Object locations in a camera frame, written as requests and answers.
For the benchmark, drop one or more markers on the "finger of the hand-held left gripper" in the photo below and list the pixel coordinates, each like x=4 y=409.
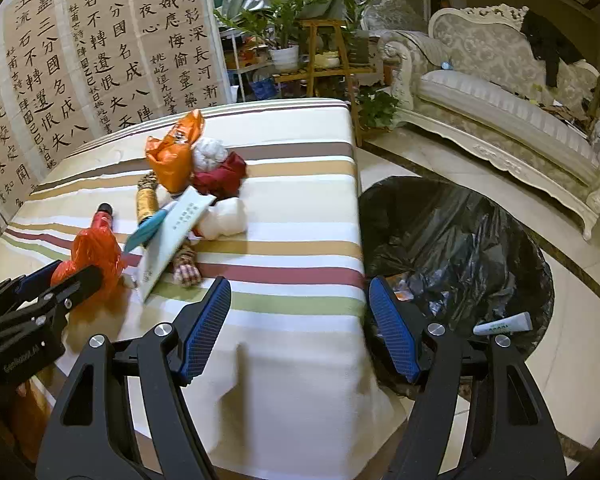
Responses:
x=35 y=280
x=80 y=284

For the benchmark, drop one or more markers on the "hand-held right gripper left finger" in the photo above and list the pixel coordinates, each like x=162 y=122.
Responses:
x=207 y=330

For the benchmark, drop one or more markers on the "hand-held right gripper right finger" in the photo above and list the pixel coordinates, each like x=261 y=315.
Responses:
x=392 y=327

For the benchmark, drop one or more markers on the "red-orange plastic bag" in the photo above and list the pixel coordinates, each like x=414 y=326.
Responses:
x=95 y=252

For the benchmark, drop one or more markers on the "black-lined trash bin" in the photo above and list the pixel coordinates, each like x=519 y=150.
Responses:
x=455 y=240

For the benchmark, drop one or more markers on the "white plastic bottle red cap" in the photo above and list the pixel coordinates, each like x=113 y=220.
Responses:
x=227 y=220

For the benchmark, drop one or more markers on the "orange plastic bag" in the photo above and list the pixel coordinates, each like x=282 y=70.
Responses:
x=172 y=160

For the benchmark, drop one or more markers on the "brown checkered snack wrapper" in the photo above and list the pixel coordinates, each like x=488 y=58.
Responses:
x=187 y=270

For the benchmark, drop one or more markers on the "teal blue packet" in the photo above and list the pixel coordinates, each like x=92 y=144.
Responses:
x=145 y=232

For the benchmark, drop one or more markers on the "long white paper box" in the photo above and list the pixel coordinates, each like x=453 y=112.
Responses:
x=172 y=235

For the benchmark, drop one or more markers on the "gold patterned wrapper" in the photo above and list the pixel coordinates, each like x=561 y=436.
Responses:
x=147 y=200

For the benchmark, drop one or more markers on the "small white tube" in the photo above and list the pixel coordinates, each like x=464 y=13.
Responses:
x=505 y=324

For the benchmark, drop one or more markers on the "dark red crumpled bag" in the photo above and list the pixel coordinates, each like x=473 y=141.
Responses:
x=220 y=177

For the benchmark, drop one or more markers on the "striped tablecloth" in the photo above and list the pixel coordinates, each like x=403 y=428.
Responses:
x=290 y=200

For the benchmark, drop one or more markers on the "white crumpled plastic bag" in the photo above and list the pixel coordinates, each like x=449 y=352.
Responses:
x=210 y=152

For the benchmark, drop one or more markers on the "calligraphy folding screen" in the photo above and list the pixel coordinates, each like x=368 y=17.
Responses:
x=55 y=85

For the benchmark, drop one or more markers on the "small leafy green plant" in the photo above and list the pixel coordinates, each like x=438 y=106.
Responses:
x=377 y=107

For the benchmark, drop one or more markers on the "cream ornate sofa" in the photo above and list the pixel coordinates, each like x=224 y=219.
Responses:
x=495 y=95

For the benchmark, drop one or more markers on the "white metal rack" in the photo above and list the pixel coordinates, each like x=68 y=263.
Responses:
x=236 y=70

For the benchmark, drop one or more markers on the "white bowl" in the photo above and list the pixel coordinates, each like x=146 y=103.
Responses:
x=327 y=60

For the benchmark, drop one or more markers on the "green plant in white pot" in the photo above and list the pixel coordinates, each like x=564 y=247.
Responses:
x=284 y=57

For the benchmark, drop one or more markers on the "tall green potted plant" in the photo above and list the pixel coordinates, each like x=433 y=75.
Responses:
x=360 y=45

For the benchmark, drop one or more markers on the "wooden plant stand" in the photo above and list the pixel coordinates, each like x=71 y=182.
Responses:
x=325 y=22

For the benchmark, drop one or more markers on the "cream ornate armchair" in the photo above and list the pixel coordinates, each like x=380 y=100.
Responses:
x=395 y=15

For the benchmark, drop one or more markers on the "black garment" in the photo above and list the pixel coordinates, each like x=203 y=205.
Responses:
x=545 y=40

